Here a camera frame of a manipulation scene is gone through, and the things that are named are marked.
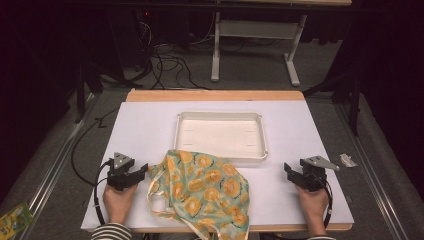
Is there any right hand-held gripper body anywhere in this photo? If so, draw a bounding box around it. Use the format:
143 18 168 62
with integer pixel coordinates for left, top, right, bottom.
293 155 341 193

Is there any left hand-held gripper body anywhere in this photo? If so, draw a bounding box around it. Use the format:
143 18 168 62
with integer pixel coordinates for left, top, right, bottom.
106 152 141 192

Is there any green orange floral cloth bag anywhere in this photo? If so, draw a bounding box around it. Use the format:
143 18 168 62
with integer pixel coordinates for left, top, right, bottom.
146 149 251 240

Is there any white plastic tray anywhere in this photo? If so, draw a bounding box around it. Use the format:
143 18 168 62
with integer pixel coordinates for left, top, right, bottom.
173 111 269 164

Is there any person's right hand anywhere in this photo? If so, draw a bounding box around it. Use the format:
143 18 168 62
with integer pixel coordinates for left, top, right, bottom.
295 184 330 224

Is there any person's left hand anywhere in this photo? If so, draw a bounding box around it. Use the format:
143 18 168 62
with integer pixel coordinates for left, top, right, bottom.
102 182 139 225

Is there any white table mat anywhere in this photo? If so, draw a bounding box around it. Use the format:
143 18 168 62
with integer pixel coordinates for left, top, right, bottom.
80 100 355 232

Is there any crumpled white paper scrap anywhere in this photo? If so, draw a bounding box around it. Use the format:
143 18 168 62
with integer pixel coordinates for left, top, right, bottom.
339 152 359 169

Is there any black metal stand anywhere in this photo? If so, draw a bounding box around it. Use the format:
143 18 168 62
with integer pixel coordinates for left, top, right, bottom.
73 59 105 124
301 71 364 138

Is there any green yellow packet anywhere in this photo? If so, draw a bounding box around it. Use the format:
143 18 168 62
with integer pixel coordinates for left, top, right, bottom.
0 201 36 240

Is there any left hand-held gripper black cable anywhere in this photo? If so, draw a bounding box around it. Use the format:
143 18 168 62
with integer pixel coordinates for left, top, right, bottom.
93 159 114 226

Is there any hand-held gripper black cable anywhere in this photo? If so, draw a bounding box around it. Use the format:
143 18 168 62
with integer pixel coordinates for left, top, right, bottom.
314 176 334 230
93 159 114 226

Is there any right hand-held gripper black cable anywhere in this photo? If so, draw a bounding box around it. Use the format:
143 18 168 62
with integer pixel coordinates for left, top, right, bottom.
314 176 334 230

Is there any thin black floor cable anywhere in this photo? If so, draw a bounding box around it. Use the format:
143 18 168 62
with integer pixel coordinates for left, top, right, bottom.
70 106 121 187

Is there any metal floor rail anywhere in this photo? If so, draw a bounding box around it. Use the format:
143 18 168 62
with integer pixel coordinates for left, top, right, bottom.
334 102 403 240
16 93 97 240

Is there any tangle of black floor cables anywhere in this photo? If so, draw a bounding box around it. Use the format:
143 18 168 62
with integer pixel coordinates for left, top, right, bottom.
131 19 212 91

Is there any white metal desk frame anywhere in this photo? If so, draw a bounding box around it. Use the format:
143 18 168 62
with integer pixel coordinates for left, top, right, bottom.
210 11 308 88

